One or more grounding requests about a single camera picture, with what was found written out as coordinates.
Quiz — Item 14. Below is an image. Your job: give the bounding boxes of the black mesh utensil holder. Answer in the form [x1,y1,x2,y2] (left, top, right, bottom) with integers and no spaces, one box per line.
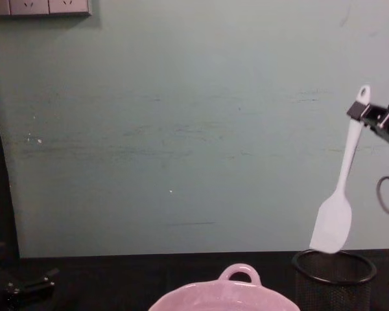
[292,249,377,311]

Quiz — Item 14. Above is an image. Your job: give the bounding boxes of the white silicone spatula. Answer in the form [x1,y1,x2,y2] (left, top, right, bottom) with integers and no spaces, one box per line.
[309,84,371,255]

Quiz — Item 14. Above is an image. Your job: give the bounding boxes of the grey wall socket panel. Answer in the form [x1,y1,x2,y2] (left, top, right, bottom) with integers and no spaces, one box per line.
[0,0,93,17]

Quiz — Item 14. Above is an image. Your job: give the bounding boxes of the thin black cable loop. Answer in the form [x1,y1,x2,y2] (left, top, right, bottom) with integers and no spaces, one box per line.
[376,176,389,218]

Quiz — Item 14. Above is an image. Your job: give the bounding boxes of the pink ceramic dish with handle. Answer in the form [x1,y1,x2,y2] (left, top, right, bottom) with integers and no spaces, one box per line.
[147,262,301,311]

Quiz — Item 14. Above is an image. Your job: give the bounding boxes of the black table cloth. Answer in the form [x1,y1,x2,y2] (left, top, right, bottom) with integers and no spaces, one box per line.
[0,248,389,311]

